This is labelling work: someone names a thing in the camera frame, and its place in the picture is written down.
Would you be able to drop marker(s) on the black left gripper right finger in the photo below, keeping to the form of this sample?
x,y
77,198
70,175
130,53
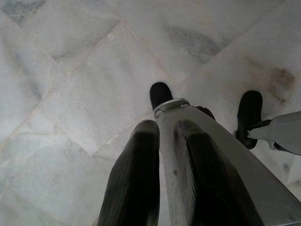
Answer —
x,y
211,188

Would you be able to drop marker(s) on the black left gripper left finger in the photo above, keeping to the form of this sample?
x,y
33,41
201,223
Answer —
x,y
134,179

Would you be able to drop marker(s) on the silver left robot leg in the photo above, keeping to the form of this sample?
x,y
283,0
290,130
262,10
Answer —
x,y
169,164

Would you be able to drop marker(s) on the silver robot leg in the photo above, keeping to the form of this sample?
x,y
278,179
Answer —
x,y
169,164
282,127

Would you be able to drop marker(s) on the black left robot foot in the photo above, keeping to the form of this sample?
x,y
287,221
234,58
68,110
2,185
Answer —
x,y
160,94

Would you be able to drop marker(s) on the black robot foot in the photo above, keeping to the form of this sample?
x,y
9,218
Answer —
x,y
249,106
160,94

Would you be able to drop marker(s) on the black right robot foot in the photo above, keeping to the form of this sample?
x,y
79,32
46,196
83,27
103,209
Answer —
x,y
249,106

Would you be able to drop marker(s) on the silver right robot leg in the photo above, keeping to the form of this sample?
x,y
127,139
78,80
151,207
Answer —
x,y
282,127

